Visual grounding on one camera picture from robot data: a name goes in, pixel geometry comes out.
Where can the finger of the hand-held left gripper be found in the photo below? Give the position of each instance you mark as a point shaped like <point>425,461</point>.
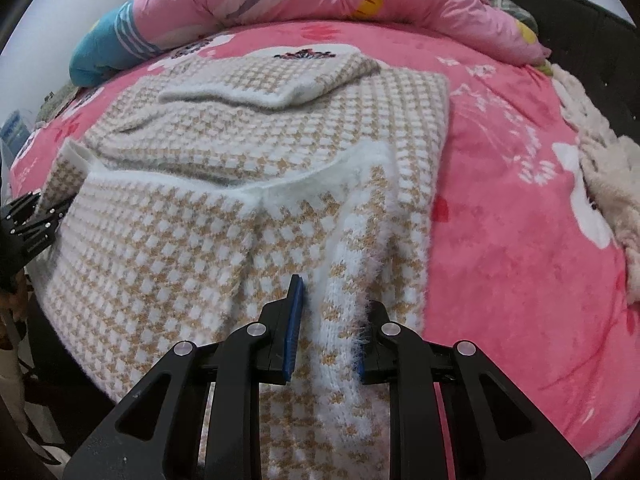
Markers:
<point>45,232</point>
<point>17,210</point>

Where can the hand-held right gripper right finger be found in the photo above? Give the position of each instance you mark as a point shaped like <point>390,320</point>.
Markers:
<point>362,347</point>

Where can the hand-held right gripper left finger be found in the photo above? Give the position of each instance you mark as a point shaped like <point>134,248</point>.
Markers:
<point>292,330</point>

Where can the beige houndstooth knit cardigan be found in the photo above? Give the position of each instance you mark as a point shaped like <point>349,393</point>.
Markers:
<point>175,240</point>

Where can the blue water bottle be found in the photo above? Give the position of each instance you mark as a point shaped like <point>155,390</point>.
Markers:
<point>12,127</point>

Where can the grey patterned cloth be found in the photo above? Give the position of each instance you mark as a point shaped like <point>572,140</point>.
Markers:
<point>57,102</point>

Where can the pink floral blanket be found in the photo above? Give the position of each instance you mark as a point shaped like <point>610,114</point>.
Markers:
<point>500,260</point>

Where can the grey plaid cloth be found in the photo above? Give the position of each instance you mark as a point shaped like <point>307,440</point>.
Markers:
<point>505,2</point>

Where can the black bed headboard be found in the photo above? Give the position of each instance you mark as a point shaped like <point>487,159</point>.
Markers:
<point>590,50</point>

